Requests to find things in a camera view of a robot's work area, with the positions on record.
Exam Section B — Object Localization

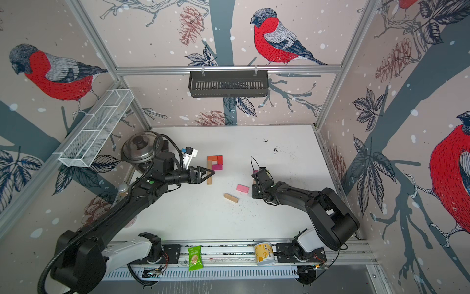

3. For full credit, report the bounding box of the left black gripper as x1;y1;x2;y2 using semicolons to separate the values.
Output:
165;165;214;186

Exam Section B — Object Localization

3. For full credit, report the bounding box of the light pink block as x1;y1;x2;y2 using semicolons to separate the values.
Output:
236;184;250;194

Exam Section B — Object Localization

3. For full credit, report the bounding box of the slanted wood block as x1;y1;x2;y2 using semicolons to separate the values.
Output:
223;193;239;203

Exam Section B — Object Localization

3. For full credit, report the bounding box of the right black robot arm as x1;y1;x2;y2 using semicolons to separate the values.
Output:
252;167;360;260

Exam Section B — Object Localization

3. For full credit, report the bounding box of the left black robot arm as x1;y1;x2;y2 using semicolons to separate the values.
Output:
37;151;215;294

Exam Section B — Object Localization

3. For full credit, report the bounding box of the yellow snack can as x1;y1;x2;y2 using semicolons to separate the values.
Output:
254;242;275;266

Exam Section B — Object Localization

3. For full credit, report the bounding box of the glass spice jar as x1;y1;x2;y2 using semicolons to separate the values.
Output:
118;183;129;198

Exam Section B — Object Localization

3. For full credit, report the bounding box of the green snack packet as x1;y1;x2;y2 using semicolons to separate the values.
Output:
188;246;203;271

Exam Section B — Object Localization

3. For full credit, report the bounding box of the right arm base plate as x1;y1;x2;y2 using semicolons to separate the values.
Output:
274;228;327;264

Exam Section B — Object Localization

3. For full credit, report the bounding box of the black hanging wall basket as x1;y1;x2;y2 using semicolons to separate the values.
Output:
188;71;269;98

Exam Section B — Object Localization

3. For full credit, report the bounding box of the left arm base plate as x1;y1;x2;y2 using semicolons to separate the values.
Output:
136;244;181;265

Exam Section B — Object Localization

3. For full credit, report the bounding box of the white wire mesh basket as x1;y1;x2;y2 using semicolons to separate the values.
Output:
58;89;135;167

